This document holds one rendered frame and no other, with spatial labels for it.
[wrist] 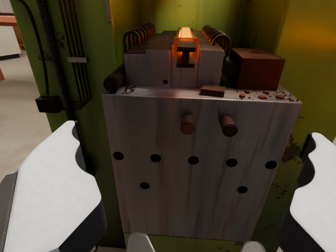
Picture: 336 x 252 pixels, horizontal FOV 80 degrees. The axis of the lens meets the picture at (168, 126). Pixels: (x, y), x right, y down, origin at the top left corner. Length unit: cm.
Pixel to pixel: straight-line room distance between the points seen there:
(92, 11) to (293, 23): 49
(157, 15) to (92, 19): 36
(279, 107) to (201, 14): 57
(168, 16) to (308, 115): 61
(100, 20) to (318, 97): 62
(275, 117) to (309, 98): 27
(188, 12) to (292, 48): 43
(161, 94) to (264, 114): 20
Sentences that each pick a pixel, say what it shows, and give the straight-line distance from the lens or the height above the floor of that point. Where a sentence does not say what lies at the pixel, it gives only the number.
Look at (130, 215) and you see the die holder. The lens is 63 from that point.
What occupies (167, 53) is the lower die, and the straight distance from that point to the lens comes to 43.
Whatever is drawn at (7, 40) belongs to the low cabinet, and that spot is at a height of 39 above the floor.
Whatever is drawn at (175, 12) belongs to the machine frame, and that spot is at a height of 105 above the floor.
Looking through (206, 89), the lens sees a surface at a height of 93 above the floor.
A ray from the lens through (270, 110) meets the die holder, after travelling 43.
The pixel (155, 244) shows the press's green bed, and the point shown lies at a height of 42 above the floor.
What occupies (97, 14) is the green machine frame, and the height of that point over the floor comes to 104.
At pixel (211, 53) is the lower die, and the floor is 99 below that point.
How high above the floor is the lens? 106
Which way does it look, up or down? 30 degrees down
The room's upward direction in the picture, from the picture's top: 1 degrees clockwise
